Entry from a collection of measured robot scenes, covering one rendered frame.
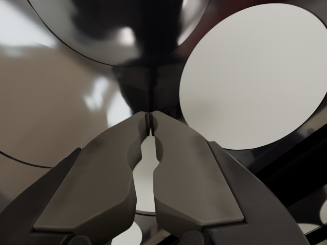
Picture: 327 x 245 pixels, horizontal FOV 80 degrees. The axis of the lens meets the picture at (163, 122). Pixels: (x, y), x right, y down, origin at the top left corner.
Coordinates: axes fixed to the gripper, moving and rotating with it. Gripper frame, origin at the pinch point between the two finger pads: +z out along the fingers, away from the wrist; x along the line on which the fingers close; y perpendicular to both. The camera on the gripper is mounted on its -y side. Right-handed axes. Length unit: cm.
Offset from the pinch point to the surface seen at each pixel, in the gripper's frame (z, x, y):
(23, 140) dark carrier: 1.4, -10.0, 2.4
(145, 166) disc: 1.2, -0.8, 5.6
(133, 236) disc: 1.3, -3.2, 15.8
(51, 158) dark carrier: 1.4, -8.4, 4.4
